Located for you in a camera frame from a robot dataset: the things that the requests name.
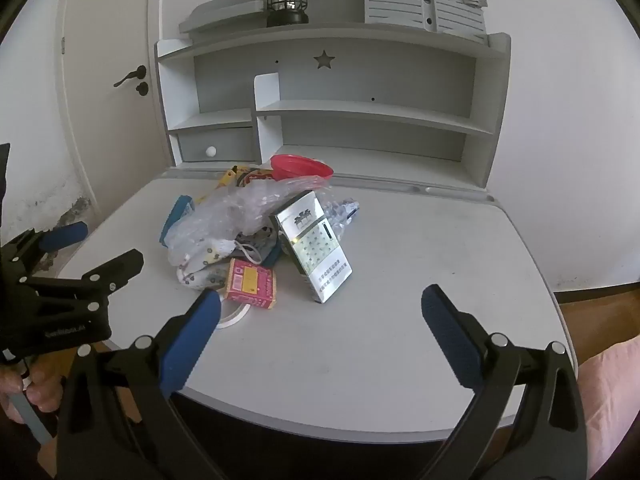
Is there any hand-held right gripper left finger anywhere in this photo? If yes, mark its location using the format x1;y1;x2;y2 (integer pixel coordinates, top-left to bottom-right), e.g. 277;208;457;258
56;289;226;480

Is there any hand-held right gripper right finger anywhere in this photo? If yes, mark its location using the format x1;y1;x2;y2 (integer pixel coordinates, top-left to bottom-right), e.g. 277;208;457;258
421;284;588;480

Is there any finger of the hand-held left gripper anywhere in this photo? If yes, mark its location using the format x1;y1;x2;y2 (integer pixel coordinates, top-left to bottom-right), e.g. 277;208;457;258
22;249;145;311
2;221;89;263

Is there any red plastic cup lid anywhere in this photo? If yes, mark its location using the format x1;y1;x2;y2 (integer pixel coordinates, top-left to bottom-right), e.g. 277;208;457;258
270;154;335;183

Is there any person's left forearm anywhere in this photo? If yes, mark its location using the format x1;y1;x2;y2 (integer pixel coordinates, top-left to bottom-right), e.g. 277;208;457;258
0;407;58;480

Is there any person's left hand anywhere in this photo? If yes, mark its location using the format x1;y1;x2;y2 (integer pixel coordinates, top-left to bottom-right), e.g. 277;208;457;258
0;347;66;426

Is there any patterned face mask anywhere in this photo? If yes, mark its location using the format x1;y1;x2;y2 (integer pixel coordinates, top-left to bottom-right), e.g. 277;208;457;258
177;237;241;293

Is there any small pink yellow box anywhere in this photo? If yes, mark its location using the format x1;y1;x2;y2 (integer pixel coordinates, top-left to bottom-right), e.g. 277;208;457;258
222;258;278;310

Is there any blue packet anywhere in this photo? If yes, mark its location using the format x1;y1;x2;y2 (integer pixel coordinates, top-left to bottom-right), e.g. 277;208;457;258
159;195;195;247

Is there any dark grey cloth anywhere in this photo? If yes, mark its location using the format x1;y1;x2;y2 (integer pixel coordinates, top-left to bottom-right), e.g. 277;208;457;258
235;227;287;269

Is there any clear plastic bag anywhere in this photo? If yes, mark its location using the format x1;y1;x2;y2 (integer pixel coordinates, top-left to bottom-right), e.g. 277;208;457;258
166;175;333;267

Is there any yellow packet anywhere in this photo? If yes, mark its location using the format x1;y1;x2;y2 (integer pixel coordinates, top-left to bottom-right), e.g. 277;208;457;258
216;165;251;189

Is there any silver cigarette box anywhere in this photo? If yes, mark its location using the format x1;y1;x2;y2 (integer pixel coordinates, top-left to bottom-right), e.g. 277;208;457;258
270;190;353;305

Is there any crumpled clear plastic wrapper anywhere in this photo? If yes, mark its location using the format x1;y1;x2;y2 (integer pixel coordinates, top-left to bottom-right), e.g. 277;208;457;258
320;197;361;241

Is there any red white wrapper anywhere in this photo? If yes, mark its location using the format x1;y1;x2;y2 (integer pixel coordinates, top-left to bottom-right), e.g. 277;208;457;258
245;167;275;189

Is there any pink bedding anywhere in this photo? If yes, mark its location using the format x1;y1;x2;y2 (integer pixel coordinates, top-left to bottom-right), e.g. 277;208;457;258
577;335;640;480

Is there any grey drawer with white knob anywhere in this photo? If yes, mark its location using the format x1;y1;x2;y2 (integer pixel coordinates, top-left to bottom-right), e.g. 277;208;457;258
177;127;256;165

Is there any white door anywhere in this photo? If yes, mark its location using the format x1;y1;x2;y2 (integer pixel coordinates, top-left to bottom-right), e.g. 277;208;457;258
55;0;173;203

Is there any grey flat tray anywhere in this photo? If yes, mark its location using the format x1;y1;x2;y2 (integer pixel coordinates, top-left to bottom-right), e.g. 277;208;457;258
179;0;266;34

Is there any white grey desk shelf unit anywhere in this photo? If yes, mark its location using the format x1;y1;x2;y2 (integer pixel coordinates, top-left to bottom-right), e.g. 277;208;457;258
155;0;512;193

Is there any white tape ring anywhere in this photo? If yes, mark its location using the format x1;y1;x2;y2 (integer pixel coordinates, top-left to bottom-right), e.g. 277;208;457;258
216;300;252;330

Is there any black door handle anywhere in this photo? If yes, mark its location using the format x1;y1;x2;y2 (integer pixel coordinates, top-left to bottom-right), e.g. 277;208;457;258
113;65;148;88

